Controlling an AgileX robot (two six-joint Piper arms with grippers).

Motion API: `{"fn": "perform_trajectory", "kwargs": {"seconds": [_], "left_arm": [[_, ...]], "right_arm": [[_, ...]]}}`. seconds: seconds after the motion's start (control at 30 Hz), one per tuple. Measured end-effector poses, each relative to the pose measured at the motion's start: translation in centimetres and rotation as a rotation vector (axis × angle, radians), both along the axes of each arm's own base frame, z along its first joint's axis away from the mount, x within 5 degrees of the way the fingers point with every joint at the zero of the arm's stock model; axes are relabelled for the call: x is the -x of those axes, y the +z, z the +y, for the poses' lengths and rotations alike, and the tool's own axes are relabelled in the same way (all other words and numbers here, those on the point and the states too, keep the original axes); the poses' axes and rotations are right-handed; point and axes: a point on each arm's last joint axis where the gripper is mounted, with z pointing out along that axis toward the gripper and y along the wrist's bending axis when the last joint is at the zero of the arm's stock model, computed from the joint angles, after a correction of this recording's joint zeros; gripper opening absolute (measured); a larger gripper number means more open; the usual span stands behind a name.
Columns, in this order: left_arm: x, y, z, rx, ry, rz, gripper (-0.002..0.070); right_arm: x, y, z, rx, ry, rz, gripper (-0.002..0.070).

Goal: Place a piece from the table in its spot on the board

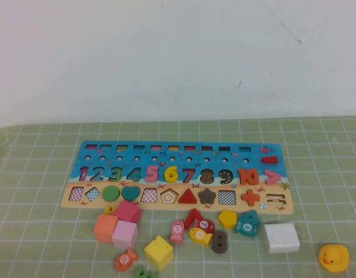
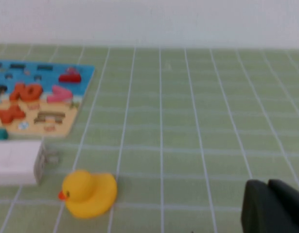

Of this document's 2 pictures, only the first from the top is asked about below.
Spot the orange number ten piece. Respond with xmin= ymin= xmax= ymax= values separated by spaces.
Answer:
xmin=237 ymin=167 xmax=260 ymax=186

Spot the yellow cube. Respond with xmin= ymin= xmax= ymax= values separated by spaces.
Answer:
xmin=144 ymin=235 xmax=174 ymax=272

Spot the yellow pentagon piece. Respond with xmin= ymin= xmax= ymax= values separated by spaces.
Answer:
xmin=218 ymin=209 xmax=238 ymax=230

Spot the green circle piece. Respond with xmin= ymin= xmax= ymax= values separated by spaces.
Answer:
xmin=101 ymin=185 xmax=121 ymax=202

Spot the red fish numbered seven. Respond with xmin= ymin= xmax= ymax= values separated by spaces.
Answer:
xmin=194 ymin=218 xmax=215 ymax=234

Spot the red number seven piece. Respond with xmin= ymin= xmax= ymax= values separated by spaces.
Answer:
xmin=183 ymin=208 xmax=203 ymax=230

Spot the teal heart piece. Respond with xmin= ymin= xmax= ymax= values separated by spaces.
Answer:
xmin=121 ymin=185 xmax=141 ymax=202

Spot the pink greater-than sign piece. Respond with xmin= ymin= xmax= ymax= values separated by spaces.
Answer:
xmin=265 ymin=170 xmax=282 ymax=185

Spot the brown star piece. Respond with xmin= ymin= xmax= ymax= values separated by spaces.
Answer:
xmin=198 ymin=188 xmax=218 ymax=205

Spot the yellow number six piece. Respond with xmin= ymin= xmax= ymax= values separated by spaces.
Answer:
xmin=163 ymin=165 xmax=178 ymax=184

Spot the red triangle piece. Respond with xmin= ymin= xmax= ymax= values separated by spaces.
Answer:
xmin=178 ymin=188 xmax=199 ymax=204

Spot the light pink cube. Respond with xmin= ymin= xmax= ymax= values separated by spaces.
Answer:
xmin=111 ymin=220 xmax=138 ymax=250

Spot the teal number four piece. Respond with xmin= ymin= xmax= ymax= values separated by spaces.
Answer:
xmin=238 ymin=210 xmax=262 ymax=229

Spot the orange cube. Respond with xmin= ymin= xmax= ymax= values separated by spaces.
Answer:
xmin=93 ymin=213 xmax=119 ymax=243

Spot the orange fish numbered ten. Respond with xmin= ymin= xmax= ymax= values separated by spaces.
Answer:
xmin=113 ymin=248 xmax=140 ymax=272

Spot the pink number five piece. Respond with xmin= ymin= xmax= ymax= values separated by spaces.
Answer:
xmin=145 ymin=164 xmax=161 ymax=183

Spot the magenta cube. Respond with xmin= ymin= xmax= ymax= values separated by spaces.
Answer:
xmin=112 ymin=200 xmax=142 ymax=224

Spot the orange plus sign piece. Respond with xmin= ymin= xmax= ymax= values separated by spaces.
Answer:
xmin=241 ymin=189 xmax=261 ymax=206

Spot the blue wooden number puzzle board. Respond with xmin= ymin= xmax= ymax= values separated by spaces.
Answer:
xmin=60 ymin=140 xmax=295 ymax=214

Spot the white charger block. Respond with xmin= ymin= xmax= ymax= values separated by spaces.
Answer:
xmin=263 ymin=222 xmax=303 ymax=254

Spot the yellow rubber duck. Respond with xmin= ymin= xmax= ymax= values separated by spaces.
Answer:
xmin=318 ymin=243 xmax=350 ymax=273

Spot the brown number eight piece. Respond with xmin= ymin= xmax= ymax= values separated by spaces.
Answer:
xmin=211 ymin=230 xmax=228 ymax=254

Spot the green number piece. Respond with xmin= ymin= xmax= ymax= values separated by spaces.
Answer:
xmin=133 ymin=265 xmax=160 ymax=278

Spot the pink fish numbered five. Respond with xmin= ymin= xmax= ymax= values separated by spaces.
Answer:
xmin=169 ymin=220 xmax=185 ymax=243

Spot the yellow fish piece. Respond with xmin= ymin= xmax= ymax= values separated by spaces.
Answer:
xmin=189 ymin=227 xmax=213 ymax=247

